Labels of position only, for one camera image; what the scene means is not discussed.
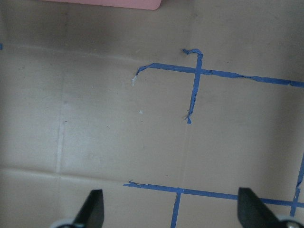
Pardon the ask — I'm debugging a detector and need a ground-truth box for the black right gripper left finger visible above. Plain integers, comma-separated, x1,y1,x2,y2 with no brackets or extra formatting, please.
72,189,104,228

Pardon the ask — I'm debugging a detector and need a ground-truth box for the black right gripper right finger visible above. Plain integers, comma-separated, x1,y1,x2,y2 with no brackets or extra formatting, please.
237,188,285,228

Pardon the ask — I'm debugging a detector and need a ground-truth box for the pink plastic box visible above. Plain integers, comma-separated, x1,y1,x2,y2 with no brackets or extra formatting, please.
49,0,162,10

